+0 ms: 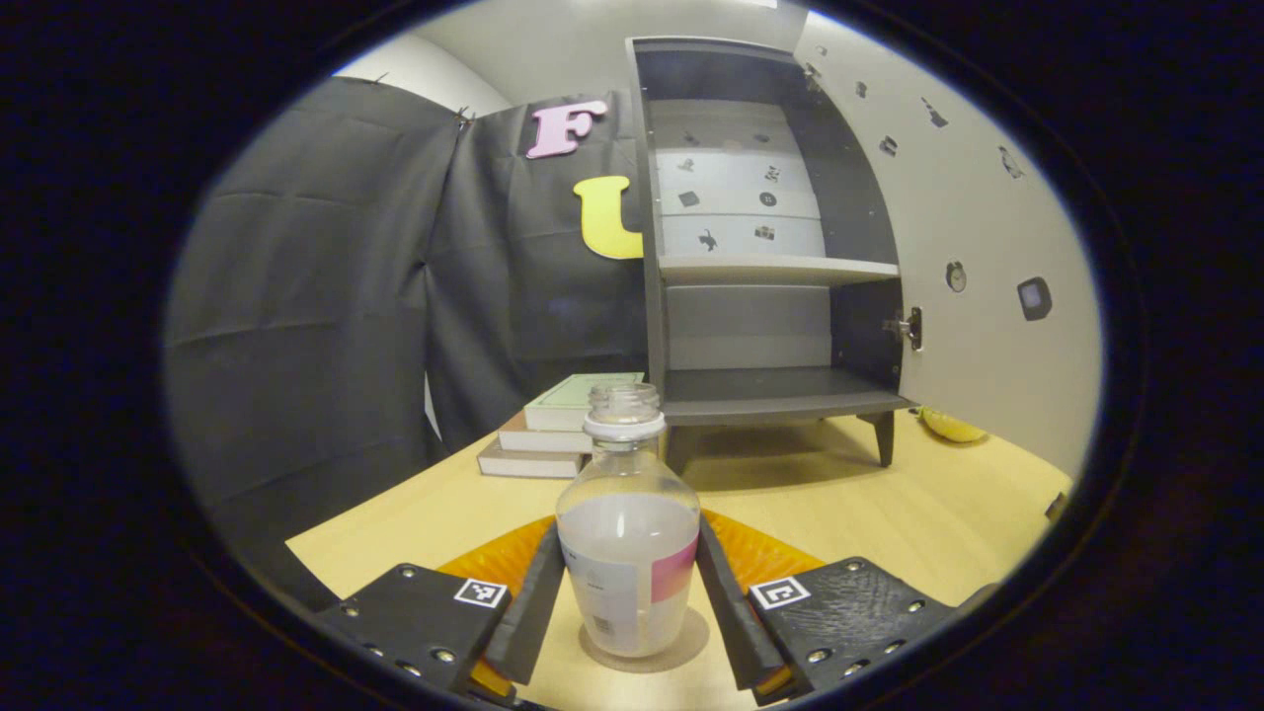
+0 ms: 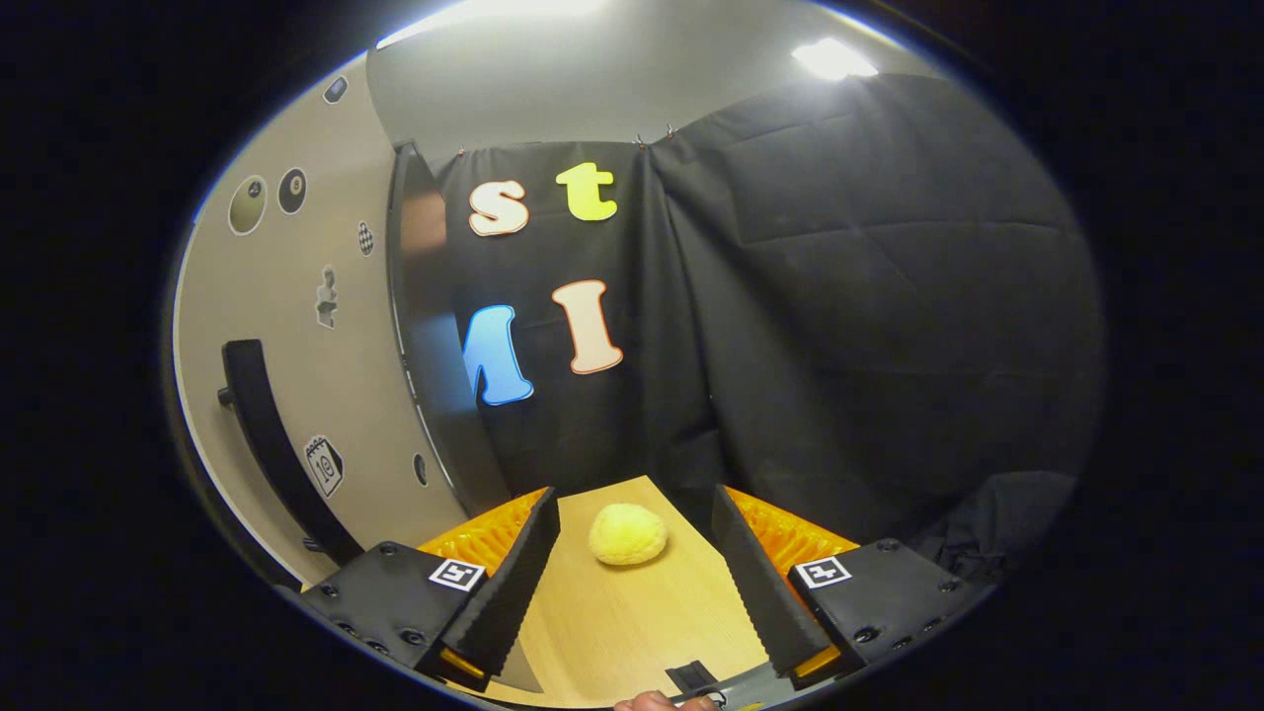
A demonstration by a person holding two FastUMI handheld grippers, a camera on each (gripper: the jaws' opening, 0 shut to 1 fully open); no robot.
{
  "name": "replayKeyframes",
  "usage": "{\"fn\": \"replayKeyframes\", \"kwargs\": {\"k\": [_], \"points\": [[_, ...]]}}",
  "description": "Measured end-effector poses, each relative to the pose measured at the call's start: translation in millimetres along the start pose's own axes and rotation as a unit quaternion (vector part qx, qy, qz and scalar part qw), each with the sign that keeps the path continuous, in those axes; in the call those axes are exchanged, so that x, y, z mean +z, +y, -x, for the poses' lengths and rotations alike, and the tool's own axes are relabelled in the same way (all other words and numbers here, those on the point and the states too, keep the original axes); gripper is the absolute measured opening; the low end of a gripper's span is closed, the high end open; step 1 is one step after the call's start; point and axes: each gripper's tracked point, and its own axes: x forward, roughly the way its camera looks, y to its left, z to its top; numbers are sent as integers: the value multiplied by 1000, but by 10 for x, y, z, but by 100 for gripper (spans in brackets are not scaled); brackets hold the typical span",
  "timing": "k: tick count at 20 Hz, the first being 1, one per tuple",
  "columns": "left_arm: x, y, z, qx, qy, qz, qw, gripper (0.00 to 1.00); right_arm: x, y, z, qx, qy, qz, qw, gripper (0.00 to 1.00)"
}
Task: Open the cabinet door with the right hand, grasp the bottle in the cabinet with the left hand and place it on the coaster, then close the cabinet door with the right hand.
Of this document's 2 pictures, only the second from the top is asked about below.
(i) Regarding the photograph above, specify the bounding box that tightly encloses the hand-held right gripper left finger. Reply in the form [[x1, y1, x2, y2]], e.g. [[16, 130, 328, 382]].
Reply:
[[299, 486, 562, 692]]

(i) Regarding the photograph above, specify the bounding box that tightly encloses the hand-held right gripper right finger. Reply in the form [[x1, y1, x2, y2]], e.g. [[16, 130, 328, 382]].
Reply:
[[711, 484, 993, 692]]

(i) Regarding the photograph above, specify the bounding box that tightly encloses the grey cabinet door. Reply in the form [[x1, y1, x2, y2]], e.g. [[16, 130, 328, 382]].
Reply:
[[173, 54, 470, 591]]

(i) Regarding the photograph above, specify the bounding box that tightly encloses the yellow plush toy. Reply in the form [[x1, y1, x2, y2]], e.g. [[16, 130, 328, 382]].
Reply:
[[589, 503, 669, 567]]

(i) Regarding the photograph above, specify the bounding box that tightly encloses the black backdrop cloth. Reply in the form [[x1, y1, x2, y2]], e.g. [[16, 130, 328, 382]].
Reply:
[[434, 74, 1107, 586]]

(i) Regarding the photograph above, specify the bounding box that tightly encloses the black door handle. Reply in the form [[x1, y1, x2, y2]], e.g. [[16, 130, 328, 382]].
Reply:
[[217, 339, 364, 569]]

